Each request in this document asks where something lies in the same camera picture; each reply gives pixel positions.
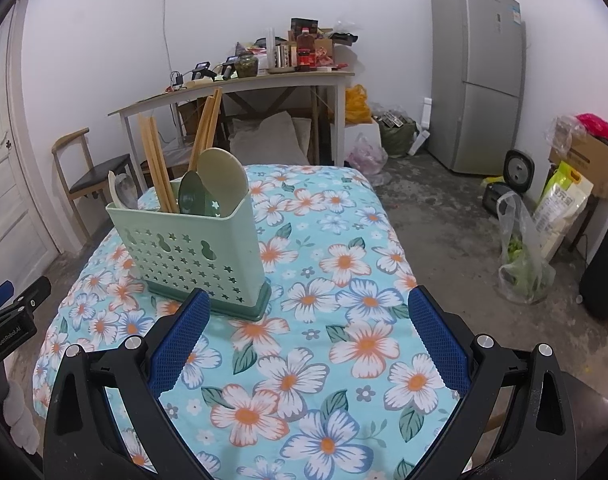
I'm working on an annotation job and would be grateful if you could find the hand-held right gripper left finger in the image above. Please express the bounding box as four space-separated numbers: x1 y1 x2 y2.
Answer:
42 288 213 480

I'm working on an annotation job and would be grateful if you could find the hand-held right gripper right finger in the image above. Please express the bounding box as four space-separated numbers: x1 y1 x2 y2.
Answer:
407 284 579 480

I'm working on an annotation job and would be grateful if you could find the green utensil holder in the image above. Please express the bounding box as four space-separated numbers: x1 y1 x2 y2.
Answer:
105 192 273 322

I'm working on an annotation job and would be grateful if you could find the white soup spoon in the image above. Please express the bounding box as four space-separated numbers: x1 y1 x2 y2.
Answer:
106 170 123 208

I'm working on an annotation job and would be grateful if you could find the grey soup spoon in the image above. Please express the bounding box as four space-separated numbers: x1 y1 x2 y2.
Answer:
116 172 140 211

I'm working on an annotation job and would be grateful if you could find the dark green spoon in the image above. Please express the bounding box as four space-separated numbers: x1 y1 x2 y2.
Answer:
178 170 217 218

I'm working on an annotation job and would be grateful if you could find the cream rice paddle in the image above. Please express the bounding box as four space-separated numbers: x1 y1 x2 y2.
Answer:
196 147 249 220

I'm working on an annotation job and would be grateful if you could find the bunch of wooden chopsticks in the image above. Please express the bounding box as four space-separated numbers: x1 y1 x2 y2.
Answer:
138 87 223 215

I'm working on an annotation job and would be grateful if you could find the floral tablecloth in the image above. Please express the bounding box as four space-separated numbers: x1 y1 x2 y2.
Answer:
32 162 472 480

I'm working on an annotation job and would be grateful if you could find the white panelled door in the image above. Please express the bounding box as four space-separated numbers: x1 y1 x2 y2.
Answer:
0 0 59 301

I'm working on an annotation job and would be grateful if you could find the plastic bag of vegetables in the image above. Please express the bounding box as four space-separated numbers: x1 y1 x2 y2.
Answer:
496 192 556 306

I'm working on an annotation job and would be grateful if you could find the wooden chair with black seat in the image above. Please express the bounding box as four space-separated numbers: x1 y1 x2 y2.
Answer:
51 127 144 246

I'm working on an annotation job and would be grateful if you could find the yellow green rice bag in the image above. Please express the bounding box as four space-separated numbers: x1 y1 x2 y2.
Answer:
532 160 595 261

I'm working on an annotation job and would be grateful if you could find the black trash bin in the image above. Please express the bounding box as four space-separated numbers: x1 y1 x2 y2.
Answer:
578 219 608 320

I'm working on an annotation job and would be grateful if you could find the black rice cooker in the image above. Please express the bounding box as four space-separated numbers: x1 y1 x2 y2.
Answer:
481 149 535 218

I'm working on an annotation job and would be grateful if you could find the pink plastic bag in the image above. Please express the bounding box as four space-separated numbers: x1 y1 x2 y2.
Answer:
346 132 389 176

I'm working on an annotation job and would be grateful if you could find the beige sack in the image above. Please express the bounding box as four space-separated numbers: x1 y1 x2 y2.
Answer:
228 112 309 166

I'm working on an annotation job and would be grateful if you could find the large cardboard box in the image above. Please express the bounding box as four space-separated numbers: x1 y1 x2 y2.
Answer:
549 130 608 201

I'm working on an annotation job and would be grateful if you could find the clear plastic bag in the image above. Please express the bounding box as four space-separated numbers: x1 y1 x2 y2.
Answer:
544 116 585 153

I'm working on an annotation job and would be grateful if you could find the yellow plastic bag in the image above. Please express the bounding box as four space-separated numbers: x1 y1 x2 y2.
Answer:
345 84 373 123

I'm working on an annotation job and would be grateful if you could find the grey refrigerator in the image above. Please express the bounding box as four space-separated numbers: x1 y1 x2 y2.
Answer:
426 0 529 177

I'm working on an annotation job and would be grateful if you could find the pink cloth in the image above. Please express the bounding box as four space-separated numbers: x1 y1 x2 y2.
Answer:
575 113 608 156

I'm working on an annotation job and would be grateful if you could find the glass pickle jar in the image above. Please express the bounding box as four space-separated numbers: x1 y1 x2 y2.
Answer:
234 52 259 79

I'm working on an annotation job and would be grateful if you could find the wooden table with white legs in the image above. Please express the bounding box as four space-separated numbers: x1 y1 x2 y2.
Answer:
108 70 355 196

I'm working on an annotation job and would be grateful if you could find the red sauce bottle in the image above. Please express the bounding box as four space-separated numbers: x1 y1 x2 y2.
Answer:
296 27 319 72

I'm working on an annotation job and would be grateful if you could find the thin wall cable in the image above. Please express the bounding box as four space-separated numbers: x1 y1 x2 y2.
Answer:
161 0 177 76

